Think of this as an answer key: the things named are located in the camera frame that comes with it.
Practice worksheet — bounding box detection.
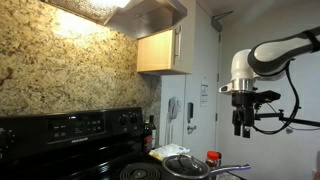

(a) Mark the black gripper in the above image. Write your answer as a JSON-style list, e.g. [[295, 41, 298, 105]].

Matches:
[[231, 92, 258, 139]]

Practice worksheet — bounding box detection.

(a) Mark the glass pot lid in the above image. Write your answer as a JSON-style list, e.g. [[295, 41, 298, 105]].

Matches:
[[163, 153, 210, 177]]

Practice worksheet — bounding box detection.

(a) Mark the spice jar with red lid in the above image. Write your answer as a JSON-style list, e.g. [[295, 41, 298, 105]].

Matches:
[[205, 150, 223, 169]]

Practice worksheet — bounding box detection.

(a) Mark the white paper sign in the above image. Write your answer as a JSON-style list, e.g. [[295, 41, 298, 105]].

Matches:
[[199, 83, 210, 108]]

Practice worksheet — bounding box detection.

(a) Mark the black door lock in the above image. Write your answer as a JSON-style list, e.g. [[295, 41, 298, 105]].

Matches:
[[186, 101, 194, 124]]

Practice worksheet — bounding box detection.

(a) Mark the white door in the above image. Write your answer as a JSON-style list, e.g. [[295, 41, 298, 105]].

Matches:
[[182, 4, 221, 161]]

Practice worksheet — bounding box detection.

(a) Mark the dark bottle with white label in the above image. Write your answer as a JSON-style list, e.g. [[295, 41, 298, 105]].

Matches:
[[148, 114, 157, 150]]

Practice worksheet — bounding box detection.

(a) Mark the dark bottle with red label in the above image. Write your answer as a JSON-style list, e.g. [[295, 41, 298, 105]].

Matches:
[[143, 119, 154, 154]]

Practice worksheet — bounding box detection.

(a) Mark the black stove knob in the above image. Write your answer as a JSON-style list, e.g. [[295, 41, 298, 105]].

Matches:
[[128, 112, 139, 125], [119, 113, 130, 126], [0, 128, 15, 148]]

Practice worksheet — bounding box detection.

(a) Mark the grey door closer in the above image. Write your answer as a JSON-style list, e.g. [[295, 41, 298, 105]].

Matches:
[[210, 9, 234, 33]]

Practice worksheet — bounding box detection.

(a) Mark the black coil burner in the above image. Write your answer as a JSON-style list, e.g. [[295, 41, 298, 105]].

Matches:
[[119, 162, 163, 180]]

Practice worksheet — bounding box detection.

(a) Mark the steel range hood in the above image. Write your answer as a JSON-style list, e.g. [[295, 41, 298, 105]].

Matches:
[[39, 0, 188, 40]]

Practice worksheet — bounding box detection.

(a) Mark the black electric stove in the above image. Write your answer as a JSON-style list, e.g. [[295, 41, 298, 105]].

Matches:
[[0, 106, 168, 180]]

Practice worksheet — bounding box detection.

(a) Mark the black pot with steel handle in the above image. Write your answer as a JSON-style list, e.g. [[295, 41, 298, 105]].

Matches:
[[161, 153, 252, 180]]

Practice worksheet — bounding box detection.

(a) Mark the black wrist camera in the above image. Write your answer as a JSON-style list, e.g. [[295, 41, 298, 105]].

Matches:
[[254, 89, 282, 104]]

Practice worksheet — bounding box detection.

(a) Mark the thin grey cable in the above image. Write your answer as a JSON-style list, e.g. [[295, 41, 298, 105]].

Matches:
[[266, 102, 320, 134]]

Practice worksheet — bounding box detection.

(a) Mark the silver door handle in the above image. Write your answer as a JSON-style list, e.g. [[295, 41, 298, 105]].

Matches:
[[186, 124, 198, 135]]

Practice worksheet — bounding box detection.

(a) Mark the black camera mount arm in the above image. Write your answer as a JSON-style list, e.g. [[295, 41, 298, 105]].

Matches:
[[254, 109, 320, 128]]

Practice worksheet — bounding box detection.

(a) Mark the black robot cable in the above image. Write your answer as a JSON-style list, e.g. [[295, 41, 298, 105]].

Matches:
[[252, 59, 301, 136]]

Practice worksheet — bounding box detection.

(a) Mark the white wall phone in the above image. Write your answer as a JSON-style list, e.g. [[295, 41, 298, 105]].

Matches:
[[167, 96, 181, 123]]

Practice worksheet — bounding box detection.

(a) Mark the silver cabinet handle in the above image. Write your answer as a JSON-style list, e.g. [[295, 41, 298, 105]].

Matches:
[[173, 25, 183, 63]]

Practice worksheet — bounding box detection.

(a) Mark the light wood wall cabinet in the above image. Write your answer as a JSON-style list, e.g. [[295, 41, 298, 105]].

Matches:
[[136, 0, 198, 76]]

